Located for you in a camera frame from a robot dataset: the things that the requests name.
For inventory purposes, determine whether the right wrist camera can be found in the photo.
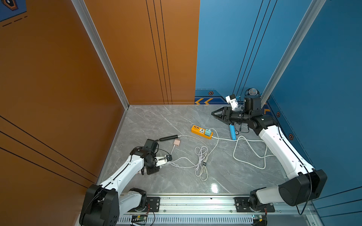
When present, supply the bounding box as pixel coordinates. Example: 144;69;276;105
225;94;239;111

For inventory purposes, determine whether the teal charger cube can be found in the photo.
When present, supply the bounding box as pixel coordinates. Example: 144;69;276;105
205;129;213;137

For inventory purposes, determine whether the green circuit board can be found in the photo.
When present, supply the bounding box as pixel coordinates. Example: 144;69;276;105
252;215;267;223
131;215;148;224

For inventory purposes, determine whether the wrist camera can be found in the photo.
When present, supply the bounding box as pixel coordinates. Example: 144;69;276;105
156;155;173;167
225;94;239;111

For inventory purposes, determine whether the aluminium front rail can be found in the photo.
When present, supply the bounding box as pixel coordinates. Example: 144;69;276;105
80;194;317;216

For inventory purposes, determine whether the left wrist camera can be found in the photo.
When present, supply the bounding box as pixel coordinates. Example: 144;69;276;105
156;155;173;167

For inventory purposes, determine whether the right green circuit board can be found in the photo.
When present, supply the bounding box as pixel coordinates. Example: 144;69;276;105
252;215;267;223

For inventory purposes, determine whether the blue microphone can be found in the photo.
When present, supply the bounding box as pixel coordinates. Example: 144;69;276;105
229;124;237;140

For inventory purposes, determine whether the black electric toothbrush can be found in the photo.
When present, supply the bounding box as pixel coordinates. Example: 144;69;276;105
156;135;178;142

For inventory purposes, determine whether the beige cable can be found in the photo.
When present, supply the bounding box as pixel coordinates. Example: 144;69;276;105
194;146;210;181

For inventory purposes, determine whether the left green circuit board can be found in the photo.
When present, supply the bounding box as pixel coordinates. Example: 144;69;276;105
131;215;148;224

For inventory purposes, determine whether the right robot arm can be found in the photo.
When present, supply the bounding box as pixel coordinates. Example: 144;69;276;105
211;95;328;212

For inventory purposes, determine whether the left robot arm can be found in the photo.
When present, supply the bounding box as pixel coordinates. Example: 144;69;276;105
79;139;159;226

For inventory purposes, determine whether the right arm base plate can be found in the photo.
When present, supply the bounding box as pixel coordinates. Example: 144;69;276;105
234;197;275;214

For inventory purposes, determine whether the pink charger cube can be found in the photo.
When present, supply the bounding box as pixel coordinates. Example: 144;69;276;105
173;139;181;146

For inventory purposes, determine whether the orange power strip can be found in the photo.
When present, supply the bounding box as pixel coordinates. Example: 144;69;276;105
191;125;213;139

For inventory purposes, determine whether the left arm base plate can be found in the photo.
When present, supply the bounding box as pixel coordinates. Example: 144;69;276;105
128;196;161;213

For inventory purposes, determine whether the white usb cable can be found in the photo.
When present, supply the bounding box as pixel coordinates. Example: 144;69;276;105
169;128;220;177

